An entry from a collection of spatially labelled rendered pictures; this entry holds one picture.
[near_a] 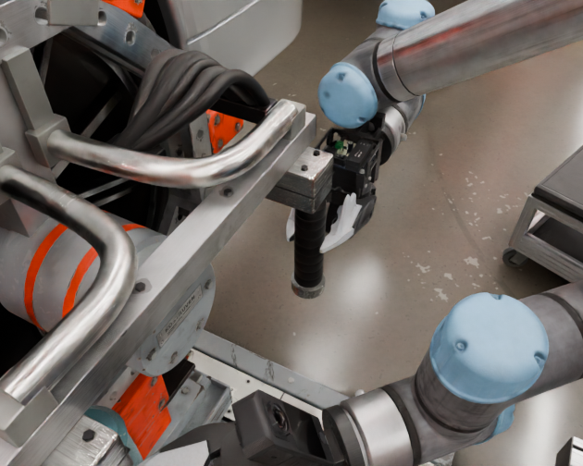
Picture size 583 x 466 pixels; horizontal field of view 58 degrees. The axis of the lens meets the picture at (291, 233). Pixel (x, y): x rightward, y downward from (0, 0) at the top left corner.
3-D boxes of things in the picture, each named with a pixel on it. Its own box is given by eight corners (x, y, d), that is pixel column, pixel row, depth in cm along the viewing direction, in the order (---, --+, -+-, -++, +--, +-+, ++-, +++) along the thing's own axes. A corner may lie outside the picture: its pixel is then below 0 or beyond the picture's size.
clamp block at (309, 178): (262, 165, 62) (260, 128, 58) (333, 189, 59) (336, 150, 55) (240, 190, 59) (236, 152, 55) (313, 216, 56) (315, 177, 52)
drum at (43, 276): (89, 249, 69) (55, 163, 59) (228, 310, 62) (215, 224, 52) (3, 329, 60) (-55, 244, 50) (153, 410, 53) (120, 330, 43)
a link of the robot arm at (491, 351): (549, 263, 42) (501, 329, 51) (425, 300, 39) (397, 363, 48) (617, 348, 37) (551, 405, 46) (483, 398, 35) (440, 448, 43)
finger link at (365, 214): (328, 219, 64) (345, 177, 70) (328, 230, 65) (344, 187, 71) (365, 227, 63) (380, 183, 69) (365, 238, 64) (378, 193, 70)
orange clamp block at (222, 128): (170, 144, 79) (204, 116, 85) (215, 159, 77) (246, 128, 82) (163, 104, 74) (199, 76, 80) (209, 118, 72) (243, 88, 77)
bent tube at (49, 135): (155, 82, 60) (135, -14, 53) (305, 126, 54) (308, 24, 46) (37, 167, 49) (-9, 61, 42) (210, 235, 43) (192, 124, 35)
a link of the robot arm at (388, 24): (414, 30, 63) (401, 110, 71) (447, -1, 70) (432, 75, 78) (355, 17, 66) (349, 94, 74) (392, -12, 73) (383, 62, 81)
